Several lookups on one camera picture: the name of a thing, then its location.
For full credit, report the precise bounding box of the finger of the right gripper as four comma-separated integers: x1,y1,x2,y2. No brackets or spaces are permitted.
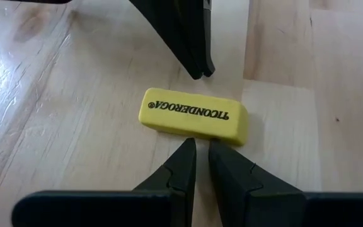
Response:
176,0,216,78
129,0,203,80

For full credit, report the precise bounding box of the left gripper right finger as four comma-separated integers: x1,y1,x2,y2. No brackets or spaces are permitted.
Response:
209,141,307,227

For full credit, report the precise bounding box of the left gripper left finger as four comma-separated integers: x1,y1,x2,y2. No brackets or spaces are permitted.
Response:
132,137,198,227

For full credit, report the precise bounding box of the yellow eraser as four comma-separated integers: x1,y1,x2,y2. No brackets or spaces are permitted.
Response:
137,87,250,147

